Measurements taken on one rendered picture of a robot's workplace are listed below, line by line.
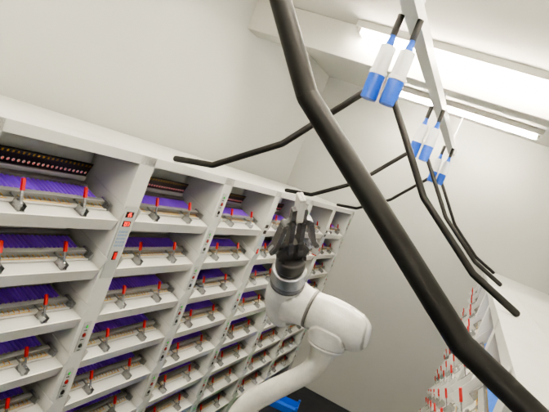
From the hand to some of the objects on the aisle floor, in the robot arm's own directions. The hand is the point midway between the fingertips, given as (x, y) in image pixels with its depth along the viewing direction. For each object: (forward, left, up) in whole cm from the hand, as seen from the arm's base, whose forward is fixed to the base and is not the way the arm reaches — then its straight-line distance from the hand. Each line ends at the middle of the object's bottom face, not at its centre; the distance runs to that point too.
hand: (299, 208), depth 125 cm
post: (+79, -121, -186) cm, 236 cm away
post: (+82, -52, -184) cm, 208 cm away
